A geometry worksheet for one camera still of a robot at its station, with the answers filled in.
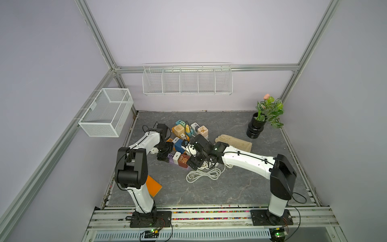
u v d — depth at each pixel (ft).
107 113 2.76
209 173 2.85
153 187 2.76
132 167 1.61
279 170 1.67
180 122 3.53
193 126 3.54
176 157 2.85
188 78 3.24
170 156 2.80
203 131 3.25
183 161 2.77
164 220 2.38
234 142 3.35
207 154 2.01
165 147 2.62
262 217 2.42
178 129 3.26
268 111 2.99
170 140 3.32
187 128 3.35
